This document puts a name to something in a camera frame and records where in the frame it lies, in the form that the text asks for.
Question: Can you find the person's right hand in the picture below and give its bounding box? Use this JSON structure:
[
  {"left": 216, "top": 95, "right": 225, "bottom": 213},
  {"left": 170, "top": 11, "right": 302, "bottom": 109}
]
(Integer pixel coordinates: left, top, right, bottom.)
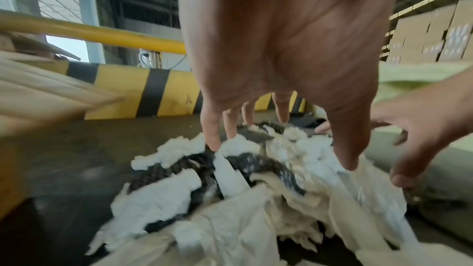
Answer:
[{"left": 315, "top": 68, "right": 473, "bottom": 190}]

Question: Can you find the person's left hand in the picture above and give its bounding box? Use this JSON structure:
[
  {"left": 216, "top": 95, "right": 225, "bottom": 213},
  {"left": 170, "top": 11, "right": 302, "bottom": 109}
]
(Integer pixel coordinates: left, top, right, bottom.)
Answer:
[{"left": 176, "top": 0, "right": 400, "bottom": 172}]

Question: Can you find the black mesh netting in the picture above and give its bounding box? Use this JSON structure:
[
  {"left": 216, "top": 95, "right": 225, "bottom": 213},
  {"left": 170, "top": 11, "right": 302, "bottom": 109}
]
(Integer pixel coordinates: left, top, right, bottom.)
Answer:
[{"left": 127, "top": 121, "right": 307, "bottom": 233}]

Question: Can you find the pile of white paper scraps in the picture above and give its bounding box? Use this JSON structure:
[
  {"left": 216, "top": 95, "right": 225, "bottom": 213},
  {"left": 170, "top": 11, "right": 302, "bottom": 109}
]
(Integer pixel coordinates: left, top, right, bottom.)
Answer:
[{"left": 84, "top": 123, "right": 473, "bottom": 266}]

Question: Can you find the brown cardboard box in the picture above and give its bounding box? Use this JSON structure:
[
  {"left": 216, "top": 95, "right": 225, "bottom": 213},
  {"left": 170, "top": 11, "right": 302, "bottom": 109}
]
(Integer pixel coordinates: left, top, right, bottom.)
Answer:
[{"left": 0, "top": 50, "right": 125, "bottom": 216}]

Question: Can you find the stack of cardboard cartons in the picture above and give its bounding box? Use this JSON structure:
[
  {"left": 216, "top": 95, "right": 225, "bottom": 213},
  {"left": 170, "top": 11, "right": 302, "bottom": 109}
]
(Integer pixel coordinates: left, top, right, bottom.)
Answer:
[{"left": 384, "top": 0, "right": 473, "bottom": 64}]

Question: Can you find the green plastic bag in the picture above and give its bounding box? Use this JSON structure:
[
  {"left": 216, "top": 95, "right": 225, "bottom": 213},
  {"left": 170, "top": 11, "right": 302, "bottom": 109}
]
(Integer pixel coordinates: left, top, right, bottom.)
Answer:
[{"left": 376, "top": 61, "right": 473, "bottom": 105}]

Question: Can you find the yellow metal railing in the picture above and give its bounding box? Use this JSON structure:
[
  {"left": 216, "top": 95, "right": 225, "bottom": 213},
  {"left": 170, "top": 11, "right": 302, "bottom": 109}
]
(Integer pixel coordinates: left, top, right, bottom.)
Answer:
[{"left": 0, "top": 9, "right": 187, "bottom": 55}]

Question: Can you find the yellow black striped barrier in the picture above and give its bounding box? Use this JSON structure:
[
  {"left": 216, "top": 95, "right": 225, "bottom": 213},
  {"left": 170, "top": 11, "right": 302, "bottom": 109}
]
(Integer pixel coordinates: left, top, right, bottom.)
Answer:
[{"left": 48, "top": 60, "right": 315, "bottom": 121}]

